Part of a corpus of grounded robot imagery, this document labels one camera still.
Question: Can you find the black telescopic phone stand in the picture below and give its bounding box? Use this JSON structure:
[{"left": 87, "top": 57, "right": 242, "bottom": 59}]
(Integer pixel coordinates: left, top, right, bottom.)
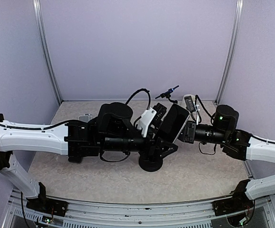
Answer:
[{"left": 138, "top": 153, "right": 163, "bottom": 172}]

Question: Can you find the black smartphone with silver edge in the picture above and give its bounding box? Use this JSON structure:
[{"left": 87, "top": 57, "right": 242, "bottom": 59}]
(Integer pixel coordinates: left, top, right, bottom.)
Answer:
[{"left": 155, "top": 104, "right": 190, "bottom": 143}]

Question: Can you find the black stand holding blue phone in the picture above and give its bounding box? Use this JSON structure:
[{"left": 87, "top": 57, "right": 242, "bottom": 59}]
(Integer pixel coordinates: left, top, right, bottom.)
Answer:
[{"left": 155, "top": 91, "right": 178, "bottom": 104}]

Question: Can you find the grey white folding phone stand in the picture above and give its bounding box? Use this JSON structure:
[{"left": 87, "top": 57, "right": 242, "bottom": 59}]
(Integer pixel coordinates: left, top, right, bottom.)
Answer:
[{"left": 78, "top": 114, "right": 93, "bottom": 123}]

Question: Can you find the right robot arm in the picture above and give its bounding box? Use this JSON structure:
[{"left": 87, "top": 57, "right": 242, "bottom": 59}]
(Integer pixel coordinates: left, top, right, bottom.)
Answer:
[{"left": 179, "top": 105, "right": 275, "bottom": 216}]

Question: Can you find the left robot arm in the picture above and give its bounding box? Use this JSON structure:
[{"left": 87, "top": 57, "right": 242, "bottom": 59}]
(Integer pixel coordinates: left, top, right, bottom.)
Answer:
[{"left": 0, "top": 102, "right": 179, "bottom": 217}]

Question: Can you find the cream ceramic mug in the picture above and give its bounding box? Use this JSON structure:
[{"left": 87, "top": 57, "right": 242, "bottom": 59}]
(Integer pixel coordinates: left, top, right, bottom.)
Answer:
[{"left": 179, "top": 94, "right": 196, "bottom": 109}]

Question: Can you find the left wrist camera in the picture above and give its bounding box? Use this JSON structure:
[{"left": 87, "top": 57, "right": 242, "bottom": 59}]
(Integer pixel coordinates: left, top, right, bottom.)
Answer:
[{"left": 137, "top": 103, "right": 167, "bottom": 138}]

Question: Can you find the front aluminium rail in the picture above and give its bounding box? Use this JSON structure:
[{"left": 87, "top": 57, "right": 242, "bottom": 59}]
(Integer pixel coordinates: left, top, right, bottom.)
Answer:
[{"left": 8, "top": 190, "right": 275, "bottom": 228}]

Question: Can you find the right aluminium frame post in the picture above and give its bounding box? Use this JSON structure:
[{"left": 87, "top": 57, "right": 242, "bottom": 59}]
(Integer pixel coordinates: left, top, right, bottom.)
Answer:
[{"left": 215, "top": 0, "right": 244, "bottom": 104}]

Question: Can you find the aluminium frame post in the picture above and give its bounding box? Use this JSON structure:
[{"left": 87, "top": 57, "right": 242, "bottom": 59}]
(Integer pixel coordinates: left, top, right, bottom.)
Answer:
[
  {"left": 33, "top": 0, "right": 63, "bottom": 105},
  {"left": 215, "top": 0, "right": 244, "bottom": 104}
]

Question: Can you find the left aluminium frame post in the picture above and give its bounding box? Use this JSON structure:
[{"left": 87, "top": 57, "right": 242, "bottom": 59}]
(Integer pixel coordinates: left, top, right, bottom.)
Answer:
[{"left": 33, "top": 0, "right": 63, "bottom": 105}]

